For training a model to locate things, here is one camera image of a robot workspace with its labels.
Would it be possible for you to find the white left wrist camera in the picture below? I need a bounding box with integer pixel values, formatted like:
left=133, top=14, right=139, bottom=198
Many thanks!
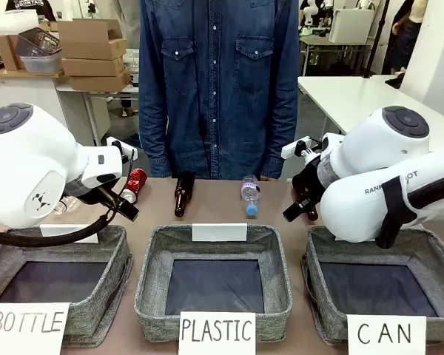
left=106, top=136, right=126, bottom=157

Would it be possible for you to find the red drink can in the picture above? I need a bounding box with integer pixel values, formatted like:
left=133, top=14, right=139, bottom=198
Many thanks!
left=119, top=168, right=149, bottom=205

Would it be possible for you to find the wooden top workbench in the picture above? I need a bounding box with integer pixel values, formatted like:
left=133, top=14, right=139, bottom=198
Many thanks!
left=0, top=68, right=70, bottom=123

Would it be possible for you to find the brown glass bottle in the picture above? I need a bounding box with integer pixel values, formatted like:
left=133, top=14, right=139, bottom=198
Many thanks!
left=174, top=171, right=197, bottom=218
left=291, top=176, right=320, bottom=225

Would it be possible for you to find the white box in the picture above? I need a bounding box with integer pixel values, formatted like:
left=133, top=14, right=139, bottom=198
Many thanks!
left=329, top=7, right=375, bottom=44

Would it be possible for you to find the grey basket for cans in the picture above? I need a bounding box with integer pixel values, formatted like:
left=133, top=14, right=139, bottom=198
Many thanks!
left=301, top=225, right=444, bottom=347

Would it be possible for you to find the crushed clear plastic bottle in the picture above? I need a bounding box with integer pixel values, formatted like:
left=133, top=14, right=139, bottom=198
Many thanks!
left=53, top=195, right=83, bottom=216

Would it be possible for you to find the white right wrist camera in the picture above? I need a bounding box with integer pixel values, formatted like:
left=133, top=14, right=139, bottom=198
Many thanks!
left=280, top=137, right=312, bottom=160

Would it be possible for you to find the closed cardboard box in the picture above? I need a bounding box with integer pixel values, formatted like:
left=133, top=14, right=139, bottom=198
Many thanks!
left=61, top=57, right=127, bottom=78
left=60, top=38, right=128, bottom=61
left=69, top=70, right=132, bottom=92

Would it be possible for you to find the small white label card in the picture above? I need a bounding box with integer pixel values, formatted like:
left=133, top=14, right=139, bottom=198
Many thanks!
left=39, top=223, right=99, bottom=245
left=191, top=223, right=249, bottom=243

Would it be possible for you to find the black arm strap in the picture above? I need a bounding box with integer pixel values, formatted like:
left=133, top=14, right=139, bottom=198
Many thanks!
left=374, top=175, right=418, bottom=249

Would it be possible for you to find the BOTTLE paper sign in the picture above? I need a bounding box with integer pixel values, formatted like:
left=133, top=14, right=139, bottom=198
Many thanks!
left=0, top=302, right=72, bottom=355

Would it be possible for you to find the open cardboard box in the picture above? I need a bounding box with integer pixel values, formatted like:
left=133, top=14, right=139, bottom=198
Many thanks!
left=56, top=18, right=125, bottom=44

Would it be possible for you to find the grey metal table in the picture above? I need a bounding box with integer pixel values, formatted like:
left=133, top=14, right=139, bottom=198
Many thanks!
left=299, top=32, right=373, bottom=77

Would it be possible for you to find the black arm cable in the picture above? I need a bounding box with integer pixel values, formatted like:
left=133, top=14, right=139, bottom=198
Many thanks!
left=0, top=147, right=138, bottom=249
left=406, top=173, right=444, bottom=220

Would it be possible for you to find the white foam block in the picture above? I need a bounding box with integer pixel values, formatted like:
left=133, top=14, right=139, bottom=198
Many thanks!
left=0, top=10, right=40, bottom=36

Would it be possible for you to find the black tripod pole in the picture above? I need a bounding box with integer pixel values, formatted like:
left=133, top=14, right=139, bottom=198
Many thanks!
left=363, top=0, right=392, bottom=79

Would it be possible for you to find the PLASTIC paper sign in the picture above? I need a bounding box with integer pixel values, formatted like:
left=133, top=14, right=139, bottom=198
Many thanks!
left=178, top=311, right=258, bottom=355

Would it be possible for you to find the person's right forearm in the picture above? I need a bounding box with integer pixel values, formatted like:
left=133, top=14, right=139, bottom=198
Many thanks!
left=138, top=88, right=172, bottom=179

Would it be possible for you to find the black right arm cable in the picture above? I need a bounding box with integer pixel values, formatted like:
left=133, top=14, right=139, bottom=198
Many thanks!
left=406, top=173, right=444, bottom=220

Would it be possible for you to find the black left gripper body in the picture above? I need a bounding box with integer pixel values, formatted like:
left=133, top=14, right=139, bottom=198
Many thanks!
left=95, top=183, right=130, bottom=214

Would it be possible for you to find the person in black t-shirt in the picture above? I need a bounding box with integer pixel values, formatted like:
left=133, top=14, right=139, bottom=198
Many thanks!
left=4, top=0, right=57, bottom=21

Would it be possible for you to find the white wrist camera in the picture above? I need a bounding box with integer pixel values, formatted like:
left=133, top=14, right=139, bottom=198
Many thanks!
left=280, top=137, right=312, bottom=160
left=106, top=136, right=126, bottom=157

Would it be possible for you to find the grey basket for bottles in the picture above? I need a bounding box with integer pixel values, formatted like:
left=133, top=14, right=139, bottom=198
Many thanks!
left=0, top=224, right=134, bottom=348

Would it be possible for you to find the white side table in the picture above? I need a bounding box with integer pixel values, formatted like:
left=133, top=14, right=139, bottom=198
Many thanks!
left=55, top=82, right=140, bottom=147

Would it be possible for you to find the CAN paper sign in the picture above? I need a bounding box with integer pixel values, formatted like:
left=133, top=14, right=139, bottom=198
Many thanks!
left=346, top=314, right=428, bottom=355

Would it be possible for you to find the clear water bottle blue cap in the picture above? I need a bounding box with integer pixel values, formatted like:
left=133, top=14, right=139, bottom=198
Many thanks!
left=240, top=175, right=262, bottom=217

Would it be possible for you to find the black mesh basket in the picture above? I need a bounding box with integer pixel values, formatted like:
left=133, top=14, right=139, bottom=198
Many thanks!
left=15, top=27, right=63, bottom=58

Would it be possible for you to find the clear plastic bin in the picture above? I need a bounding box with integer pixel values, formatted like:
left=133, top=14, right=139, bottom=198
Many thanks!
left=20, top=51, right=64, bottom=75

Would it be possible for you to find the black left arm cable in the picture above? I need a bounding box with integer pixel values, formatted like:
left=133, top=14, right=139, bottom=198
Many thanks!
left=0, top=147, right=138, bottom=249

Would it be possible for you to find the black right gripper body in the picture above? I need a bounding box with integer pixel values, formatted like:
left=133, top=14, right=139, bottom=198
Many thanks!
left=292, top=162, right=325, bottom=209

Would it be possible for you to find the person in dark clothes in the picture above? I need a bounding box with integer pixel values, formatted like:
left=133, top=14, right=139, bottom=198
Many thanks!
left=382, top=0, right=429, bottom=75

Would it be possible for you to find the person's left forearm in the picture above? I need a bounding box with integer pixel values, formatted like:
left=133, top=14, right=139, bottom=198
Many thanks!
left=260, top=88, right=301, bottom=181

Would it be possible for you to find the large white table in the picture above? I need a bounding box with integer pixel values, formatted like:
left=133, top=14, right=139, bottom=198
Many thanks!
left=297, top=73, right=444, bottom=156

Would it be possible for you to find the grey basket for plastic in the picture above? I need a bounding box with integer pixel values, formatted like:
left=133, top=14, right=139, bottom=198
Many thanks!
left=134, top=223, right=293, bottom=343

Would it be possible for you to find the small cardboard box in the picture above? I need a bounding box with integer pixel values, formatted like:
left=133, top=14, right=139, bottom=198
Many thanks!
left=0, top=33, right=24, bottom=72

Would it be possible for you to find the person in denim shirt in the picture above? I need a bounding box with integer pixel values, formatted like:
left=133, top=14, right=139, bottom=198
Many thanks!
left=138, top=0, right=301, bottom=181

